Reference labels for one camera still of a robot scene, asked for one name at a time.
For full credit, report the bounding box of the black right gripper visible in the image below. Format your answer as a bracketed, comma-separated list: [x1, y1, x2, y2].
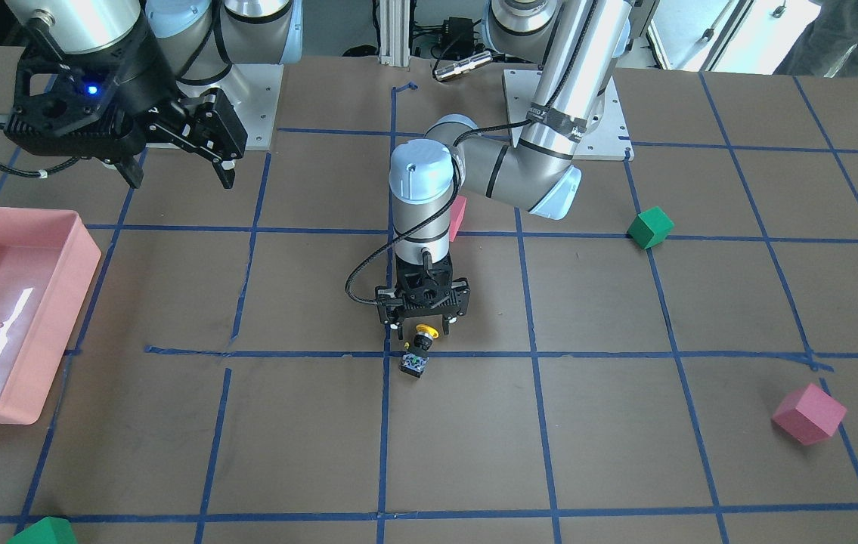
[4, 15, 248, 190]

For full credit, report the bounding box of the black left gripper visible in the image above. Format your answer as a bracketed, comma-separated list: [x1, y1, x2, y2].
[376, 255, 470, 352]

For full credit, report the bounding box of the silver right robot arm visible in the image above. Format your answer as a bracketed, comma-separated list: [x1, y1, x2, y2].
[3, 1, 303, 189]

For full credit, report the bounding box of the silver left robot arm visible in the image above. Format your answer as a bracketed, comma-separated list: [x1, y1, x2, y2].
[367, 1, 637, 337]

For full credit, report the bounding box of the pink foam cube centre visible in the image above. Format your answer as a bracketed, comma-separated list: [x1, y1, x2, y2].
[448, 195, 467, 243]

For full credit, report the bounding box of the pink foam cube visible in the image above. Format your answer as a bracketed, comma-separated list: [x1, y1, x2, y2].
[771, 385, 847, 447]
[448, 195, 467, 243]

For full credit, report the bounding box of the pink plastic tray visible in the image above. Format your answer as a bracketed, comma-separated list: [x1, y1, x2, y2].
[0, 207, 101, 425]

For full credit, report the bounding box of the green foam cube centre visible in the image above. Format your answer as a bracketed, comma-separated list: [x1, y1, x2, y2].
[626, 206, 675, 250]

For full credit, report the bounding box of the green foam cube by tray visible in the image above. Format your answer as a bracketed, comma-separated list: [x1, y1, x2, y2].
[7, 517, 79, 544]

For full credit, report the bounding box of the pink foam cube far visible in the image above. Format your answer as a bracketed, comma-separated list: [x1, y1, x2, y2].
[771, 385, 847, 447]

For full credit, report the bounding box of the person in dark clothes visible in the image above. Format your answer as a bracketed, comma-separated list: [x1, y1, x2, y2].
[773, 1, 858, 77]

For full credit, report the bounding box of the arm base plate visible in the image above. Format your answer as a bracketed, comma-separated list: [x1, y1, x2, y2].
[139, 64, 283, 166]
[503, 70, 635, 161]

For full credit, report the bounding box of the aluminium frame post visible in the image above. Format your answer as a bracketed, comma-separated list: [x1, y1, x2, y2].
[376, 0, 414, 68]

